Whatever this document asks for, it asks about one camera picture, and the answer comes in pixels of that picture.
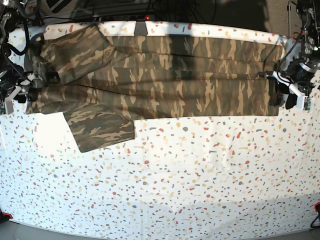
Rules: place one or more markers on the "camouflage T-shirt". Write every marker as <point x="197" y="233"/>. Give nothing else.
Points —
<point x="102" y="84"/>

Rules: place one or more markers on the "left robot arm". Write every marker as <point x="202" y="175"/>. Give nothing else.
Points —
<point x="307" y="42"/>

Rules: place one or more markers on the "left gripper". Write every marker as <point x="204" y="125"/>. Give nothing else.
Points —
<point x="292" y="86"/>

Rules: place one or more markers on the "black power strip red light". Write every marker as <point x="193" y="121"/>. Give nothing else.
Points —
<point x="130" y="17"/>

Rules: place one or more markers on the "red clamp right corner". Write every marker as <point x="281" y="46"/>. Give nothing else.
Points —
<point x="317" y="207"/>

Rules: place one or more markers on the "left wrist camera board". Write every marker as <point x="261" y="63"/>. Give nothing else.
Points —
<point x="308" y="103"/>

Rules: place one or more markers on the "red clamp left corner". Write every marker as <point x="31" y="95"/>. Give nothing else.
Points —
<point x="5" y="217"/>

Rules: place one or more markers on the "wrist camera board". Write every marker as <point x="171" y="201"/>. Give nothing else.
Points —
<point x="308" y="103"/>
<point x="2" y="110"/>

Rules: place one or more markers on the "terrazzo pattern tablecloth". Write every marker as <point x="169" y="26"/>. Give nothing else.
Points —
<point x="198" y="178"/>

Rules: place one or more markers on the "red clamp corner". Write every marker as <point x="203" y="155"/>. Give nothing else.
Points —
<point x="317" y="207"/>
<point x="5" y="217"/>

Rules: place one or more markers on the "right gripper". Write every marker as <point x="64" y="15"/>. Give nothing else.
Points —
<point x="21" y="89"/>

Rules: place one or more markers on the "grey camera mount base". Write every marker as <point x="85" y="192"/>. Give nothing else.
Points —
<point x="140" y="29"/>

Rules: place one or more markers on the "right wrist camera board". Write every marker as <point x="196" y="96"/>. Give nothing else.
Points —
<point x="2" y="110"/>

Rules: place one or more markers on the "metal stand frame right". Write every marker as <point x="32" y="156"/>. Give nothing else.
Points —
<point x="294" y="22"/>

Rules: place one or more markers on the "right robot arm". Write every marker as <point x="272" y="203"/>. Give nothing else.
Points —
<point x="13" y="13"/>

